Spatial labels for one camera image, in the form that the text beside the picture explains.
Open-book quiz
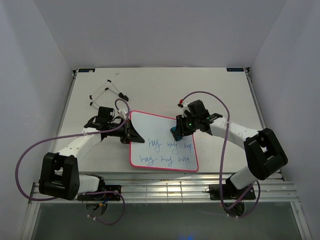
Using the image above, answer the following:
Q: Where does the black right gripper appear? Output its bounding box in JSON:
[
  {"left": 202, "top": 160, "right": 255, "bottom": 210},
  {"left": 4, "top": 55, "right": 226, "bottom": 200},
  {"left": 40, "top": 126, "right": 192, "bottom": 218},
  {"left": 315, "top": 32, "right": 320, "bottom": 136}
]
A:
[{"left": 174, "top": 114, "right": 199, "bottom": 138}]

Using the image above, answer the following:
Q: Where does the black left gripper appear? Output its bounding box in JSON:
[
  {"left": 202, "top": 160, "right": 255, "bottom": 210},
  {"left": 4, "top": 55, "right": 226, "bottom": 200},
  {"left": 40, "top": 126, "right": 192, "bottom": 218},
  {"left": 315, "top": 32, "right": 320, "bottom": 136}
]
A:
[{"left": 107, "top": 118, "right": 145, "bottom": 144}]

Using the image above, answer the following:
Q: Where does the blue bone-shaped eraser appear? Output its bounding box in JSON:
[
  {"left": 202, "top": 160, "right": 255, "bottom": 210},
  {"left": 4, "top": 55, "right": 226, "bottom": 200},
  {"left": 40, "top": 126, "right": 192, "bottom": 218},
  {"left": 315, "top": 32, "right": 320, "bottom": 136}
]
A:
[{"left": 170, "top": 126, "right": 183, "bottom": 142}]

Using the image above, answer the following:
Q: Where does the pink framed whiteboard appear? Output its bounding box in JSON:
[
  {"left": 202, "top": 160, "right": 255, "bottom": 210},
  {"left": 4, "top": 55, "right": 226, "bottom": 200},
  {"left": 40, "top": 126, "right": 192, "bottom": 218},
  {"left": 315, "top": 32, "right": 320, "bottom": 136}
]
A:
[{"left": 130, "top": 110, "right": 199, "bottom": 173}]

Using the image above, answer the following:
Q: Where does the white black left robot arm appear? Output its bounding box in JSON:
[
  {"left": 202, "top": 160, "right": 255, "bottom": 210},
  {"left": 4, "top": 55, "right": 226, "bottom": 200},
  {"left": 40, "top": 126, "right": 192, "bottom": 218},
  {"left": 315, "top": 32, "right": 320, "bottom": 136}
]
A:
[{"left": 38, "top": 106, "right": 145, "bottom": 200}]

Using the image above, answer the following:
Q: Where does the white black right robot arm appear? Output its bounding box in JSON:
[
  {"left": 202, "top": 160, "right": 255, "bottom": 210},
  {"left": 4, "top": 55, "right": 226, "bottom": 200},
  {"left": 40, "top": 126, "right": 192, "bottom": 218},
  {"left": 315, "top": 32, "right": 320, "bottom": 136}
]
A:
[{"left": 170, "top": 100, "right": 288, "bottom": 199}]

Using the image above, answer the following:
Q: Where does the blue right corner label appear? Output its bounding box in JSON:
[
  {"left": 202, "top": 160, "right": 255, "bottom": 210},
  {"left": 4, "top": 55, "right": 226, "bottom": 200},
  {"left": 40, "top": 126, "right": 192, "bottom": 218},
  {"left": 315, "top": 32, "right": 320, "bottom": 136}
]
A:
[{"left": 226, "top": 67, "right": 244, "bottom": 72}]

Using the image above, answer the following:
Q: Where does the blue corner label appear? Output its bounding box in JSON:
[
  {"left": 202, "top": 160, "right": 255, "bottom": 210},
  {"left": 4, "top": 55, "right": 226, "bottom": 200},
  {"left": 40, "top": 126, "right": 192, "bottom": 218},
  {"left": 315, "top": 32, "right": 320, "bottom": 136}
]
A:
[
  {"left": 77, "top": 68, "right": 96, "bottom": 73},
  {"left": 226, "top": 67, "right": 244, "bottom": 72}
]

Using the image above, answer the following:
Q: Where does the blue left corner label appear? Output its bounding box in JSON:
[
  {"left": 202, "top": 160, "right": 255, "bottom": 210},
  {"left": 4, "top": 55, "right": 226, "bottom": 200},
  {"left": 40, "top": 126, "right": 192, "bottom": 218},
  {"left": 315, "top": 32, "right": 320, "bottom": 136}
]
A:
[{"left": 77, "top": 68, "right": 96, "bottom": 73}]

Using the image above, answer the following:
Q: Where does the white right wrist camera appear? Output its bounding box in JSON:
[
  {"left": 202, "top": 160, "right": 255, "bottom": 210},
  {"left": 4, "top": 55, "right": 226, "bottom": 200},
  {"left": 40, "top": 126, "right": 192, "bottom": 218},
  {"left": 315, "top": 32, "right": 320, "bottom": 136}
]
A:
[{"left": 177, "top": 99, "right": 191, "bottom": 118}]

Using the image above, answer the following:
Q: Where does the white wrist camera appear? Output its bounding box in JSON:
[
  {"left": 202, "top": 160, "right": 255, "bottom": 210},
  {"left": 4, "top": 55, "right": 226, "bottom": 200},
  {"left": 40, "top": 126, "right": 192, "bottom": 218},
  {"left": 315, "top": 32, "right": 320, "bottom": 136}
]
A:
[
  {"left": 117, "top": 108, "right": 130, "bottom": 120},
  {"left": 177, "top": 99, "right": 191, "bottom": 118}
]

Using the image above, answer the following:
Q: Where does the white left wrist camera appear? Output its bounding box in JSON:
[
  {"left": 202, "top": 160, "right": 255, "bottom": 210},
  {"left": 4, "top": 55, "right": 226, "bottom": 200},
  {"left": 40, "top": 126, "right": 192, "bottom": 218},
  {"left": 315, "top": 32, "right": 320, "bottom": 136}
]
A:
[{"left": 117, "top": 108, "right": 130, "bottom": 120}]

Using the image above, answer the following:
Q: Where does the black wire easel stand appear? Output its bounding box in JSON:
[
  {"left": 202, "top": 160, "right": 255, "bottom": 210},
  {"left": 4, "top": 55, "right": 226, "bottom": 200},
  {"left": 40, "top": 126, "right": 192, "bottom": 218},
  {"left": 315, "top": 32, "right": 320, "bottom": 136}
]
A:
[{"left": 89, "top": 79, "right": 129, "bottom": 110}]

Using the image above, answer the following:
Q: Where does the aluminium rail frame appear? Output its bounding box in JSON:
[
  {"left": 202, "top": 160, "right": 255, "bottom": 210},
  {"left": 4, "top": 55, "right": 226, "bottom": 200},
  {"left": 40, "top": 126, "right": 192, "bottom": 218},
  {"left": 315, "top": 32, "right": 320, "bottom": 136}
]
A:
[{"left": 22, "top": 67, "right": 312, "bottom": 240}]

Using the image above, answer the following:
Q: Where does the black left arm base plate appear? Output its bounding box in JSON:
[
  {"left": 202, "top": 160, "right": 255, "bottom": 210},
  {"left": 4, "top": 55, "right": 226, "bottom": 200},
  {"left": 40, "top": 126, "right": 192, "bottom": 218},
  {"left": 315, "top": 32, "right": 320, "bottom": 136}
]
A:
[{"left": 76, "top": 185, "right": 122, "bottom": 202}]

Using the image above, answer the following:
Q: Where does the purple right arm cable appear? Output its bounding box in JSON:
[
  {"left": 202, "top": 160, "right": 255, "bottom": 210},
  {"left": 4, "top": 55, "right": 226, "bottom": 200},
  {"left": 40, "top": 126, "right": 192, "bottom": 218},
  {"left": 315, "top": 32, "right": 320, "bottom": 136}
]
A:
[{"left": 182, "top": 90, "right": 261, "bottom": 218}]

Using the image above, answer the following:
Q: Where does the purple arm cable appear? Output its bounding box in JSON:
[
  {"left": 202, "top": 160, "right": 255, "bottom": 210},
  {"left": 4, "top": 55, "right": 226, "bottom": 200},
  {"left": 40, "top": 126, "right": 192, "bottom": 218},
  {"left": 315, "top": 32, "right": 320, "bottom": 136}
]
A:
[
  {"left": 182, "top": 90, "right": 261, "bottom": 218},
  {"left": 14, "top": 98, "right": 131, "bottom": 226}
]

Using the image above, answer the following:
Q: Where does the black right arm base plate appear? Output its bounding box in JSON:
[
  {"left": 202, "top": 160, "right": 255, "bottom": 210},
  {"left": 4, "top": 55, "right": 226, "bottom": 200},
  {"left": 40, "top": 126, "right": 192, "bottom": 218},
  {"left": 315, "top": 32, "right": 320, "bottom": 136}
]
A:
[{"left": 204, "top": 184, "right": 256, "bottom": 217}]

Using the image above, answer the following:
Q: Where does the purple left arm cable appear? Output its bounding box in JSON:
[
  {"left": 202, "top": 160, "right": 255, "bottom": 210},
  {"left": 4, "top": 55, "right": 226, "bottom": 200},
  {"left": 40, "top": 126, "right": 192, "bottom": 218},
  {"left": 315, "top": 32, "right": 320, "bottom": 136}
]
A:
[{"left": 14, "top": 98, "right": 131, "bottom": 226}]

